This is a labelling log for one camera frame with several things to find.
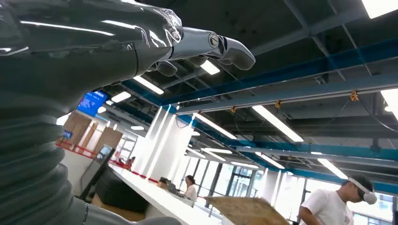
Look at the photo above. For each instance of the wooden card organizer box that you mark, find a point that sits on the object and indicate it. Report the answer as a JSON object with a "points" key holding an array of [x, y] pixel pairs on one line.
{"points": [[245, 212]]}

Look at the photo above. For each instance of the person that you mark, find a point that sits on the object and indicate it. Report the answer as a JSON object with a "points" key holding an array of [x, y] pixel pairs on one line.
{"points": [[130, 162], [190, 192]]}

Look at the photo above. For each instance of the white raised desk counter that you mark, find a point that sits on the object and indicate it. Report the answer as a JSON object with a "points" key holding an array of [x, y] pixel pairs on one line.
{"points": [[161, 198]]}

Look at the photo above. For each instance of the white VR headset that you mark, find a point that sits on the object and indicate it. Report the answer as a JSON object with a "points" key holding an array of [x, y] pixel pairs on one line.
{"points": [[368, 197]]}

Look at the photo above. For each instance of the dark standing display panel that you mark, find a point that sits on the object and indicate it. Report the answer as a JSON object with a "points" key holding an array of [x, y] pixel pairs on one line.
{"points": [[93, 177]]}

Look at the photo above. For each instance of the orange ceiling hanger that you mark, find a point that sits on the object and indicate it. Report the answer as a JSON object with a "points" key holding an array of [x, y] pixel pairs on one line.
{"points": [[278, 104], [354, 96], [233, 109]]}

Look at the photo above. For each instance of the white column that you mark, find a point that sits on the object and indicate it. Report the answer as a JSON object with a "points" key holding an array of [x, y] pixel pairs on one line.
{"points": [[168, 149]]}

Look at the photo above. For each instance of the blue display screen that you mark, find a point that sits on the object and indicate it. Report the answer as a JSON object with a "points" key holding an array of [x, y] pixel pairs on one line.
{"points": [[91, 104]]}

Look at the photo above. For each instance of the person wearing white headset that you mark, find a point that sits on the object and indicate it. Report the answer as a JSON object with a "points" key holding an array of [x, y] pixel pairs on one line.
{"points": [[326, 208]]}

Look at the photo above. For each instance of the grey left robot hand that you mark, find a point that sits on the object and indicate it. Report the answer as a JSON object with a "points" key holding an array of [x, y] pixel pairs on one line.
{"points": [[77, 46]]}

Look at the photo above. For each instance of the brown wooden partition panel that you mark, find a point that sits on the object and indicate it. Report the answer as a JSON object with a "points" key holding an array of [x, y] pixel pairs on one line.
{"points": [[108, 139], [76, 127]]}

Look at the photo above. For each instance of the red barrier rail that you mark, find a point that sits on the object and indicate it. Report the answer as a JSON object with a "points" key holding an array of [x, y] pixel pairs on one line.
{"points": [[77, 151]]}

